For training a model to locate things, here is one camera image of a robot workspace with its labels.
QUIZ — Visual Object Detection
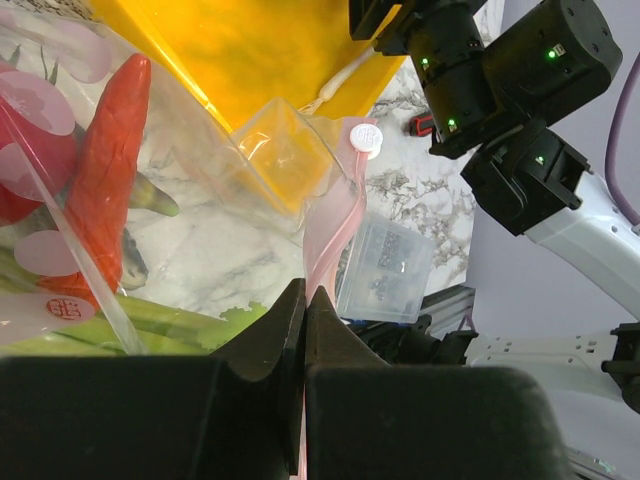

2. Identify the white bag zipper slider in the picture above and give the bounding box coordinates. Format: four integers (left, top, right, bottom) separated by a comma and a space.
349, 123, 384, 155

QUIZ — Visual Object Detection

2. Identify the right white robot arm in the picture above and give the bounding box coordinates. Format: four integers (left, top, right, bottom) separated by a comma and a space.
348, 1, 639, 315

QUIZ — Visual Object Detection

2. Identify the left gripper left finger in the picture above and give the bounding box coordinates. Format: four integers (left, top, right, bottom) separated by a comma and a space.
1, 279, 306, 479

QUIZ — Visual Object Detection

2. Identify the red utility knife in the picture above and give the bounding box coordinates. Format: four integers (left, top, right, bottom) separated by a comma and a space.
406, 113, 435, 137

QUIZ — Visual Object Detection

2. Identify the red chili pepper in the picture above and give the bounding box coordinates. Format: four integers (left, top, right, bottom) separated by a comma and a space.
61, 53, 152, 296

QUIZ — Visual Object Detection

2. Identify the yellow plastic tray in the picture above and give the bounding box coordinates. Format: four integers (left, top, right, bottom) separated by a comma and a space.
89, 1, 400, 213

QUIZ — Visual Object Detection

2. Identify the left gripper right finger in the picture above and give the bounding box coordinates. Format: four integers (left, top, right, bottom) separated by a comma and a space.
305, 289, 570, 479

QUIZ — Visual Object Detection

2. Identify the clear zip top bag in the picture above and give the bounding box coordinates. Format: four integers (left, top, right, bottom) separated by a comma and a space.
0, 9, 384, 480

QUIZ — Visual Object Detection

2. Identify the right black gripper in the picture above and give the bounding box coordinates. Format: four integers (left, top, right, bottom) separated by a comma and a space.
349, 1, 518, 158

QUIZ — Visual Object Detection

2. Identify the clear plastic screw box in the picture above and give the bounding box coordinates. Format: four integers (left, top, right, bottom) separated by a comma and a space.
336, 212, 436, 324

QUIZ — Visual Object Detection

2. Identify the celery stalk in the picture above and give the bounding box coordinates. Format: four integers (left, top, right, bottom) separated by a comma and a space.
1, 248, 267, 357

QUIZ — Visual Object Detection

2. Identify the red tomato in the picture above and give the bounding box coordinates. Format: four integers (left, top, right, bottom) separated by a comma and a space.
1, 62, 78, 226

